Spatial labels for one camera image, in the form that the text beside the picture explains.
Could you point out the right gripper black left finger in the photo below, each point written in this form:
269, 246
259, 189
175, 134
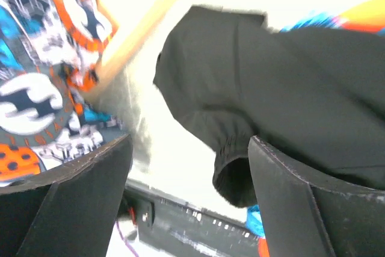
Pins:
69, 210

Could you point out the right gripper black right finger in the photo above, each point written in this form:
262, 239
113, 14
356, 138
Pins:
308, 213

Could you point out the black shorts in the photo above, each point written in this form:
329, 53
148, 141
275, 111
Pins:
206, 72

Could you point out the orange blue patterned shorts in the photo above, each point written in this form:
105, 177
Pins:
49, 52

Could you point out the blue leaf-print shorts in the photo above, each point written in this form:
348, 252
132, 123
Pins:
254, 219

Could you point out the red plastic tray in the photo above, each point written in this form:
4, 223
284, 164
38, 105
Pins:
367, 16

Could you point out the wooden clothes rack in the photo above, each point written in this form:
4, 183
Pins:
124, 45

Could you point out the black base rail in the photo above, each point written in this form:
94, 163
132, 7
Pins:
183, 229

